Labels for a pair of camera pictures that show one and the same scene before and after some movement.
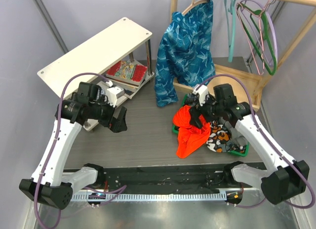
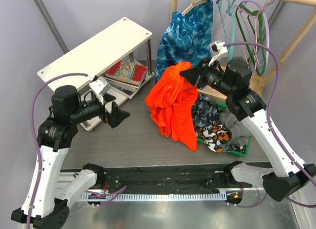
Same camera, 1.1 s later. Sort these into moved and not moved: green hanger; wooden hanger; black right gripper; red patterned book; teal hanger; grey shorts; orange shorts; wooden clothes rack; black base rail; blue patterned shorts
Moved: black right gripper; orange shorts; green hanger; teal hanger
Not moved: wooden hanger; black base rail; red patterned book; grey shorts; wooden clothes rack; blue patterned shorts
